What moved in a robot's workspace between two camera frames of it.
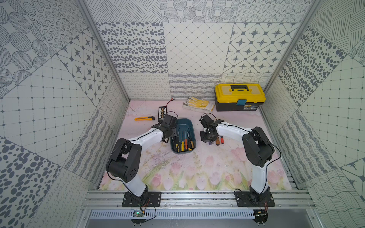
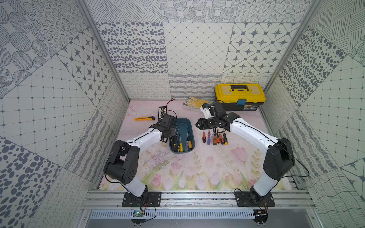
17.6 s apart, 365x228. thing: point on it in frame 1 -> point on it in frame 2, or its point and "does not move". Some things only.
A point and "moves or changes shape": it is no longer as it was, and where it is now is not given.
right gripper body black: (206, 136) -> (208, 124)
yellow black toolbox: (241, 97) does not move
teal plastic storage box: (185, 140) does not move
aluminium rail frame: (198, 199) does not move
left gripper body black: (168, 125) does not move
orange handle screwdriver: (186, 143) moves or changes shape
